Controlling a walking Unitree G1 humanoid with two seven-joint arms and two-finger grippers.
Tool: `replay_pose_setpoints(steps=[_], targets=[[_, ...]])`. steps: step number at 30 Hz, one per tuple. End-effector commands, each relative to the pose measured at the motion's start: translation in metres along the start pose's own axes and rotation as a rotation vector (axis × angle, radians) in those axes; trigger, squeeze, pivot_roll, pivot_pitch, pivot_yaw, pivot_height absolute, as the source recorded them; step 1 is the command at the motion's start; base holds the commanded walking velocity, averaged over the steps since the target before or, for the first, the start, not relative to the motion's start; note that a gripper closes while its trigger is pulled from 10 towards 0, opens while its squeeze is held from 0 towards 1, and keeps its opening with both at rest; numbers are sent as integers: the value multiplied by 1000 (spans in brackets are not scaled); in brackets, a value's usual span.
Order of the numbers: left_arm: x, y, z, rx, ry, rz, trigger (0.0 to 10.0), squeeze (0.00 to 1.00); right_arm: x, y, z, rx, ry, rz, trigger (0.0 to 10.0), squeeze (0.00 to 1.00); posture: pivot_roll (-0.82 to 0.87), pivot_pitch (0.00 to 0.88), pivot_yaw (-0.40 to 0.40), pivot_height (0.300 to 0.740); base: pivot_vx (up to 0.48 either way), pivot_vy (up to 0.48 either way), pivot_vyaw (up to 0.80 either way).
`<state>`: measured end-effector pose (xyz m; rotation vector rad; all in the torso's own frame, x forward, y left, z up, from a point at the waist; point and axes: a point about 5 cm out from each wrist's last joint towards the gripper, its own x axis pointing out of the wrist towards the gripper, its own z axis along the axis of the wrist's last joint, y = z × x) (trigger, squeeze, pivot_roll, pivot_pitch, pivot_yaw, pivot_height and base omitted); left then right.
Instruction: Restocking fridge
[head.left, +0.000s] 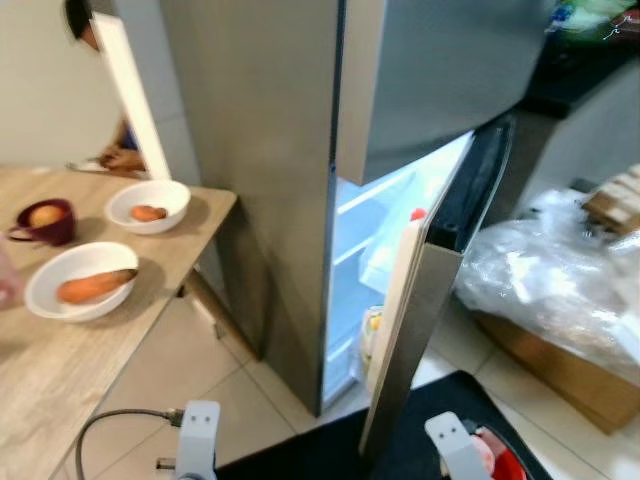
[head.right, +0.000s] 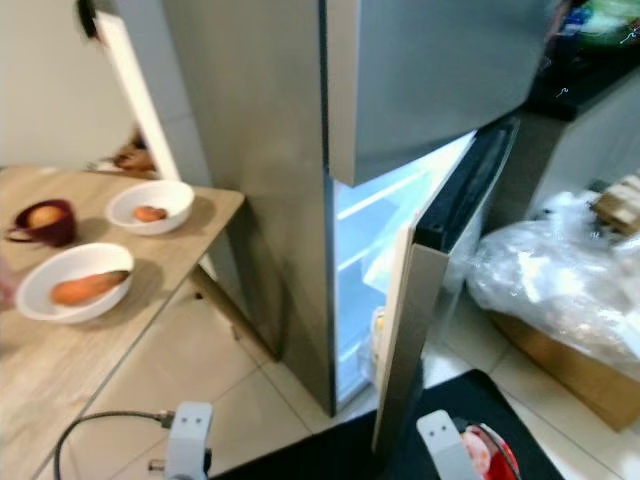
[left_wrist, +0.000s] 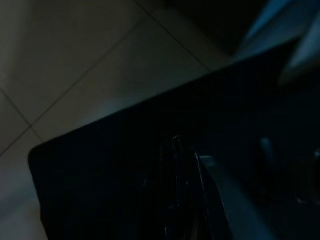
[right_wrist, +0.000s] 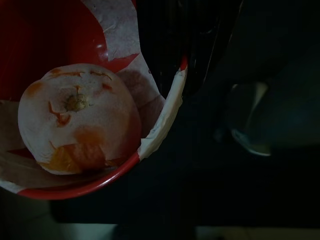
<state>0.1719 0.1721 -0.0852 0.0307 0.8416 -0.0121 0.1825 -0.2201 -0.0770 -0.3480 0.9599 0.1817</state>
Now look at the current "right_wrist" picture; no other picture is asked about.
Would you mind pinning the white paper bowl liner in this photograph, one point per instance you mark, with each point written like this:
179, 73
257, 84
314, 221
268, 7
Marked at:
120, 30

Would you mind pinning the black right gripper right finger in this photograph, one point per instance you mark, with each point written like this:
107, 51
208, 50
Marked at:
205, 37

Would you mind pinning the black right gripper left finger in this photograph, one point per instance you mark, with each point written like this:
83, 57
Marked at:
165, 37

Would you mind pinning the peeled orange with white pith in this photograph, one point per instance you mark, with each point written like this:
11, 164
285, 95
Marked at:
75, 125

